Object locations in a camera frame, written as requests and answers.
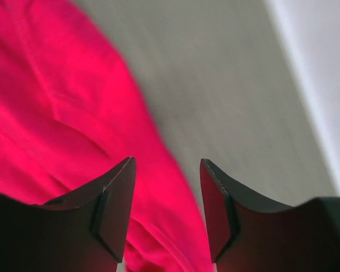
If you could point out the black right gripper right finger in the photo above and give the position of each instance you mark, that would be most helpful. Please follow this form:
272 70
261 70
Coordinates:
250 232

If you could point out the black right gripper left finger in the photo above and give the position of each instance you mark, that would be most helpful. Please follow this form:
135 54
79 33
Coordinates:
83 230

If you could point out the red t-shirt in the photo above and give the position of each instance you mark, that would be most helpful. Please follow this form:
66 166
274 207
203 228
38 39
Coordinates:
70 110

